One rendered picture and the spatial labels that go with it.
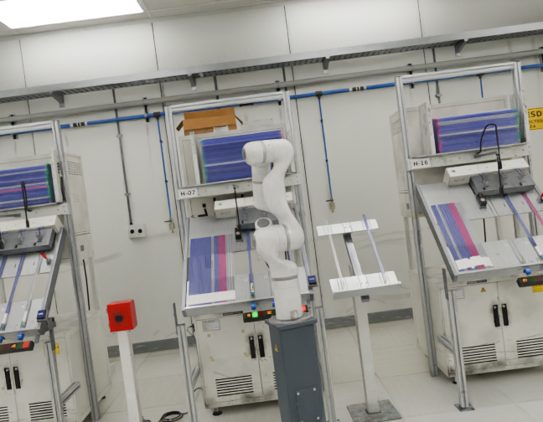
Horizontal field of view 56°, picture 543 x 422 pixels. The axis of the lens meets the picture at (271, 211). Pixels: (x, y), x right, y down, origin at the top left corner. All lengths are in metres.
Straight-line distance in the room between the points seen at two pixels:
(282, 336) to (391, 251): 2.69
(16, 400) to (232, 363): 1.29
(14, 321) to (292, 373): 1.57
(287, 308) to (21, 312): 1.54
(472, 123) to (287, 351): 1.88
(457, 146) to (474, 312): 1.01
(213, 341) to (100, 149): 2.41
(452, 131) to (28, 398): 3.01
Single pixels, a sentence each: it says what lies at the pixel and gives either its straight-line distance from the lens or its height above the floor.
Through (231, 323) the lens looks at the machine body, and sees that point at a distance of 3.10.
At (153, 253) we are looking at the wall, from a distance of 4.80.
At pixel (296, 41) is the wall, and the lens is 4.87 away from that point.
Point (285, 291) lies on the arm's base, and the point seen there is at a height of 0.84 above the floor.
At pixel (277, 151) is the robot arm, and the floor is 1.45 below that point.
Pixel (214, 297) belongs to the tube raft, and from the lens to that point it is 2.79.
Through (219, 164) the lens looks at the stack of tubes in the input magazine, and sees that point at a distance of 3.17.
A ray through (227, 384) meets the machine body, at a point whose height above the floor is 0.19.
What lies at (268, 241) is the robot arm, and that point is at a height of 1.06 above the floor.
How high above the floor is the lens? 1.24
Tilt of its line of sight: 1 degrees down
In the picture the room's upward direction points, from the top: 7 degrees counter-clockwise
